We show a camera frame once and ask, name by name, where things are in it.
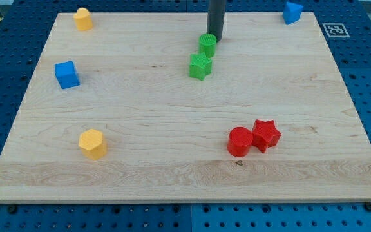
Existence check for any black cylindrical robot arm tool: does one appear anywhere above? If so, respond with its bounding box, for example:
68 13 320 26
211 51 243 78
207 0 226 42

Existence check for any yellow heart block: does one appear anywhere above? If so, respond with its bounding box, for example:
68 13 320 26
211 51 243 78
73 8 93 31

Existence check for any wooden board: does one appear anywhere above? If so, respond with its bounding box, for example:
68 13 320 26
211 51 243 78
0 12 371 204

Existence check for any green star block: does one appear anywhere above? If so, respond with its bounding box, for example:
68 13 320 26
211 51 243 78
189 53 212 81

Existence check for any red cylinder block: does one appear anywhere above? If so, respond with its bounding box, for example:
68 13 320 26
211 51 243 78
227 127 253 157

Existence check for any green cylinder block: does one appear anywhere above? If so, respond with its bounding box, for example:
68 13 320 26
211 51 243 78
198 34 217 58

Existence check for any red star block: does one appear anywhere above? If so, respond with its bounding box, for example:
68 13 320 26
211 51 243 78
252 119 281 153

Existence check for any yellow hexagon block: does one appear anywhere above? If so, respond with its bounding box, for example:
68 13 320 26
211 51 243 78
79 129 108 160

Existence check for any blue cube block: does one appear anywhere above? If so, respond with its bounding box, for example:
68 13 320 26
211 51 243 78
54 61 80 89

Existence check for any blue triangle block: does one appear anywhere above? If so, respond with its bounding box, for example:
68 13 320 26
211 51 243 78
283 1 304 25

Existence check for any white fiducial marker tag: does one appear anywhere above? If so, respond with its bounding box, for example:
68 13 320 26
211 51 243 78
323 23 350 38

